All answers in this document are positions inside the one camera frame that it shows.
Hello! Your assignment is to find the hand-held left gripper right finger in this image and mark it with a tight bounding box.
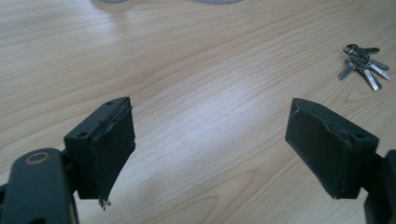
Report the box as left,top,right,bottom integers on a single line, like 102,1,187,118
285,97,380,200

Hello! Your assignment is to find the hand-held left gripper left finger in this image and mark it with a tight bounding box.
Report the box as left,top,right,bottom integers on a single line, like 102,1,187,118
64,96,137,212

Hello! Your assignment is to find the bunch of silver keys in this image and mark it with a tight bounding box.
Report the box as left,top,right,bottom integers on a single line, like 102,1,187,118
337,43,391,92

